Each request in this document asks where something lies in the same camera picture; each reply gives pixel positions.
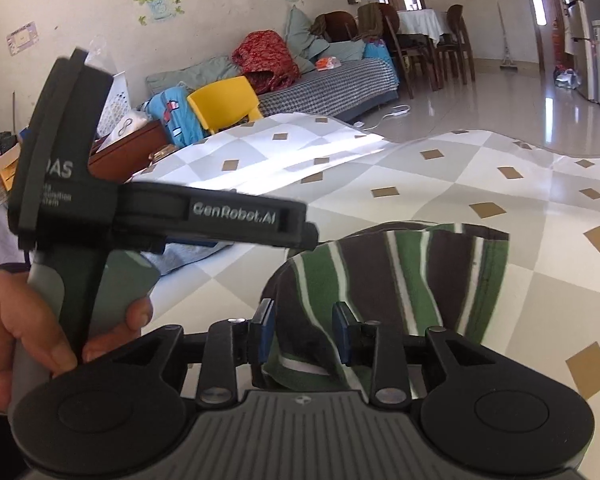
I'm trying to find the white cloth dining table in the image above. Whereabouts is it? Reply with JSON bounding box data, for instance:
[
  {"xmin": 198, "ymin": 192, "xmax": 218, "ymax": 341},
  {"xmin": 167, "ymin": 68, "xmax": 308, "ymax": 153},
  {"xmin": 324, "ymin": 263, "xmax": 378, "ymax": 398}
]
[{"xmin": 397, "ymin": 8, "xmax": 451, "ymax": 46}]

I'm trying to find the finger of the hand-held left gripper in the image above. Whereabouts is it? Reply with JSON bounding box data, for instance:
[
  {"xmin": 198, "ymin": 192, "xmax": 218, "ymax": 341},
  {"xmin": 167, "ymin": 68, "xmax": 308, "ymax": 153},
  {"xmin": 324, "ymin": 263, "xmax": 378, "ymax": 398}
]
[{"xmin": 279, "ymin": 204, "xmax": 319, "ymax": 252}]

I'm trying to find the green brown striped shirt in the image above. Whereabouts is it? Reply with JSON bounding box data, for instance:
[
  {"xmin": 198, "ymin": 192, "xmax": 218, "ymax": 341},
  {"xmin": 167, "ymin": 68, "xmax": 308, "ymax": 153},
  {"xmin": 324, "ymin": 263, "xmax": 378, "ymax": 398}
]
[{"xmin": 260, "ymin": 220, "xmax": 511, "ymax": 391}]

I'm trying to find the dark wooden dining chair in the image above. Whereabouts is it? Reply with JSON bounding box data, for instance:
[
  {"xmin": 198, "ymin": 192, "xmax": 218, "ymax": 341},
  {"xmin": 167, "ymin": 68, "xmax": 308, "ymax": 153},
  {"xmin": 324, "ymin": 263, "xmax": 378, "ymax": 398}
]
[
  {"xmin": 384, "ymin": 10, "xmax": 438, "ymax": 101},
  {"xmin": 436, "ymin": 5, "xmax": 477, "ymax": 86},
  {"xmin": 325, "ymin": 11, "xmax": 359, "ymax": 43}
]

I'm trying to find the olive draped cloth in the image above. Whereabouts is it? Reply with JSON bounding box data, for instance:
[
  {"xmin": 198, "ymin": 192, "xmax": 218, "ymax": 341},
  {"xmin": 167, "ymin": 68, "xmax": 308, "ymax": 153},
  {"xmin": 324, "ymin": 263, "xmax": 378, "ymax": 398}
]
[{"xmin": 357, "ymin": 2, "xmax": 387, "ymax": 42}]

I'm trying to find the white printed bag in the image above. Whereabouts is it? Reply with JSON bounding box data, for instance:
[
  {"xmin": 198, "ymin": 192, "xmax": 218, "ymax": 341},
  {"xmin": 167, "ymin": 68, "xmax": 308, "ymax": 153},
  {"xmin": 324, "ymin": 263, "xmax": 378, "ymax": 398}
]
[{"xmin": 100, "ymin": 110, "xmax": 153, "ymax": 148}]

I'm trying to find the brown wooden cabinet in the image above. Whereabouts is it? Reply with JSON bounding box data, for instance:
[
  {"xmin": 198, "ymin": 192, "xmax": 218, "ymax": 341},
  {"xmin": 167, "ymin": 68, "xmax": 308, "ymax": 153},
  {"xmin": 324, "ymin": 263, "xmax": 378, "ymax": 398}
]
[{"xmin": 89, "ymin": 120, "xmax": 181, "ymax": 181}]

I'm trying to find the houndstooth covered sofa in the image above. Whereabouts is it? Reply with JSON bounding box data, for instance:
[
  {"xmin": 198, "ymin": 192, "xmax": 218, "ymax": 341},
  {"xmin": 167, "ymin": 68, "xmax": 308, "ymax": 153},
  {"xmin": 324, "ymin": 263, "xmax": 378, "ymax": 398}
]
[{"xmin": 252, "ymin": 57, "xmax": 400, "ymax": 122}]

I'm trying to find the yellow cardboard box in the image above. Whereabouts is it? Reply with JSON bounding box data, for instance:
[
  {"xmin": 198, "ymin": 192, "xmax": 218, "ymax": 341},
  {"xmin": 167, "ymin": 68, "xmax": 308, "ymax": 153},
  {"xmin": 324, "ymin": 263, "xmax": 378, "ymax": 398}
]
[{"xmin": 0, "ymin": 142, "xmax": 26, "ymax": 193}]

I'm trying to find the floor mop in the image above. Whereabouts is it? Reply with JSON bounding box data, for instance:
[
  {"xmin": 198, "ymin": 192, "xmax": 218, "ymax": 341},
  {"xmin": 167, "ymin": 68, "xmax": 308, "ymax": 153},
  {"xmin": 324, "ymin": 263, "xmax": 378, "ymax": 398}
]
[{"xmin": 496, "ymin": 2, "xmax": 518, "ymax": 72}]

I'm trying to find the grey sweatshirt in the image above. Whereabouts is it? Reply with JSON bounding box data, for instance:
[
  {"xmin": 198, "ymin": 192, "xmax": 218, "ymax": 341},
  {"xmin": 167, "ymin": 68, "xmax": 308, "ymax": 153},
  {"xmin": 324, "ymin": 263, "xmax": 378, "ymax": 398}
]
[{"xmin": 150, "ymin": 242, "xmax": 236, "ymax": 276}]

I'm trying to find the blue printed blanket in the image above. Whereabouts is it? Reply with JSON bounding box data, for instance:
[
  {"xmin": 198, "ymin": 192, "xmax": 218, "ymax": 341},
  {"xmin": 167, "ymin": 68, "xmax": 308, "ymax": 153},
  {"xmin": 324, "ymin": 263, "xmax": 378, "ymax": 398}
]
[{"xmin": 140, "ymin": 86, "xmax": 206, "ymax": 147}]

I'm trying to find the white perforated basket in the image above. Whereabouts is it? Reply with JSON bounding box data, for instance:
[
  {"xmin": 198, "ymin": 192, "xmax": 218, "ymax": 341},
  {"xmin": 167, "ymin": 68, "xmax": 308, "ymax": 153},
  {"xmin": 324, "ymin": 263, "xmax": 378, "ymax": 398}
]
[{"xmin": 97, "ymin": 72, "xmax": 133, "ymax": 133}]

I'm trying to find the red patterned cloth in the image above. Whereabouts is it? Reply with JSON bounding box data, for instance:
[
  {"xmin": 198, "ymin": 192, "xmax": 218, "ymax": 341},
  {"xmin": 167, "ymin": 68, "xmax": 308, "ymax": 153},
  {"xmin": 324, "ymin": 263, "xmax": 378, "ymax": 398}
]
[{"xmin": 231, "ymin": 31, "xmax": 301, "ymax": 95}]

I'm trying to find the small wall card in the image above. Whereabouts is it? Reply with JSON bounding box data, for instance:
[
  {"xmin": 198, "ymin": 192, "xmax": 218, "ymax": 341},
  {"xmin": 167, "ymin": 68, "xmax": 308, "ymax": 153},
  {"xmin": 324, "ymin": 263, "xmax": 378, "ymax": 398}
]
[{"xmin": 6, "ymin": 22, "xmax": 38, "ymax": 55}]

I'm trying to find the grey-green pillow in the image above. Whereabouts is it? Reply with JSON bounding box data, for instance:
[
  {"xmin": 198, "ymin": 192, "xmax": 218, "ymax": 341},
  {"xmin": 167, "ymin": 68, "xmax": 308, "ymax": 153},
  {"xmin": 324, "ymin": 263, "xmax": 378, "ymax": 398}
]
[
  {"xmin": 330, "ymin": 40, "xmax": 366, "ymax": 63},
  {"xmin": 284, "ymin": 5, "xmax": 331, "ymax": 61}
]

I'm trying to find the silver bag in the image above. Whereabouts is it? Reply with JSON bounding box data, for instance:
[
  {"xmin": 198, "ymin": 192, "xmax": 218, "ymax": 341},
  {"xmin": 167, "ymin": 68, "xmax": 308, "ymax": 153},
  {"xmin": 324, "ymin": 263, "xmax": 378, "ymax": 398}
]
[{"xmin": 552, "ymin": 66, "xmax": 583, "ymax": 90}]

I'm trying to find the grey-green blanket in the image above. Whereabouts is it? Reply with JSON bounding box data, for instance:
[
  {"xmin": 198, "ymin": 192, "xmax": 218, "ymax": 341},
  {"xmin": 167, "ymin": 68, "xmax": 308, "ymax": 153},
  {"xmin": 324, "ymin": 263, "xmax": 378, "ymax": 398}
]
[{"xmin": 146, "ymin": 55, "xmax": 243, "ymax": 96}]

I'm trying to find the blue printed sheet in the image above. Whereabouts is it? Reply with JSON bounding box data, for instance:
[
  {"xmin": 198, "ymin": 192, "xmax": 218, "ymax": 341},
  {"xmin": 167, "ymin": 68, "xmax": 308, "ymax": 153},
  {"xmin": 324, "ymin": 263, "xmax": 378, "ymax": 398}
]
[{"xmin": 362, "ymin": 42, "xmax": 396, "ymax": 73}]

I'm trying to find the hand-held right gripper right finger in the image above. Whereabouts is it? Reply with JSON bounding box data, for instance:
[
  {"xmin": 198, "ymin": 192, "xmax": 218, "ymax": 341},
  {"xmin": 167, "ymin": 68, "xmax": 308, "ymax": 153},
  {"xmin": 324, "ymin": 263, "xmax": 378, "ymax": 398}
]
[{"xmin": 331, "ymin": 301, "xmax": 501, "ymax": 407}]

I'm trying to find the yellow plastic chair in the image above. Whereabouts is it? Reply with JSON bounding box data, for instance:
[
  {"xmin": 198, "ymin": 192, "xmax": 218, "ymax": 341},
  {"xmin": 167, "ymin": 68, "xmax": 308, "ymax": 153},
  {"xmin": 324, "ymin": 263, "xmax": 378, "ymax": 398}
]
[{"xmin": 186, "ymin": 76, "xmax": 265, "ymax": 135}]

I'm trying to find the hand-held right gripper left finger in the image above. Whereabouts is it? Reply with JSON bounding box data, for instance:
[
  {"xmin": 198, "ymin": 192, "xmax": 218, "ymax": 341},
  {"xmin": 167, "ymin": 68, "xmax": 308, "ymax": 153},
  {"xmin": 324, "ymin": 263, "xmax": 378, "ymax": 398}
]
[{"xmin": 115, "ymin": 299, "xmax": 277, "ymax": 407}]

